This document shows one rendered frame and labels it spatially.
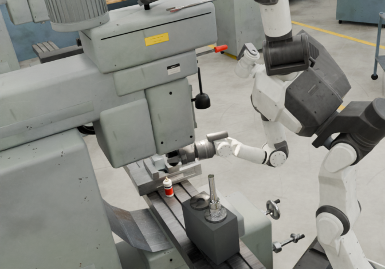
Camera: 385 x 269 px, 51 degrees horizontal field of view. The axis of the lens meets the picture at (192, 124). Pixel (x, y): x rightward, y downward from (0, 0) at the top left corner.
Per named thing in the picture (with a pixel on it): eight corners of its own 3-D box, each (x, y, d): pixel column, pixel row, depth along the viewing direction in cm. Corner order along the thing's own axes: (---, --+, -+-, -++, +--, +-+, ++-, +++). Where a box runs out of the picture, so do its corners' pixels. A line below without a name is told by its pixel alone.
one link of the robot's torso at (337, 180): (360, 221, 175) (382, 130, 150) (343, 246, 164) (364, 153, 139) (326, 205, 183) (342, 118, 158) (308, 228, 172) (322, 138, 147)
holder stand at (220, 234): (208, 222, 182) (203, 187, 173) (240, 250, 166) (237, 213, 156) (186, 236, 177) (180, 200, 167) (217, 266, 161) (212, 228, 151)
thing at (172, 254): (212, 198, 228) (210, 181, 222) (246, 236, 200) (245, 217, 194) (128, 234, 211) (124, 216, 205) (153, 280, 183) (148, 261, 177)
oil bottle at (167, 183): (171, 191, 206) (168, 173, 201) (175, 195, 203) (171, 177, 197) (164, 194, 204) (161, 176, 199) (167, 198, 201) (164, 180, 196)
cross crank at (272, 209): (273, 209, 238) (272, 193, 232) (286, 220, 228) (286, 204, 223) (250, 219, 232) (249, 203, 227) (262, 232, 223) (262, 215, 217)
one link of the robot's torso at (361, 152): (384, 135, 148) (357, 114, 151) (370, 153, 140) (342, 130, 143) (362, 155, 158) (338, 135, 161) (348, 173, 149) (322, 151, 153)
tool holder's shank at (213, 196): (210, 196, 157) (207, 173, 151) (218, 197, 156) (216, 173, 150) (208, 202, 154) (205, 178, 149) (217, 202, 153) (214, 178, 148)
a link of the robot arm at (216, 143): (204, 154, 190) (227, 149, 191) (209, 163, 180) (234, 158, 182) (200, 131, 186) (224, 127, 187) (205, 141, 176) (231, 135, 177)
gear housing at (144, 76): (174, 58, 177) (171, 35, 173) (200, 74, 158) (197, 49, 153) (100, 79, 166) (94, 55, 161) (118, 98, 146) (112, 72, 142)
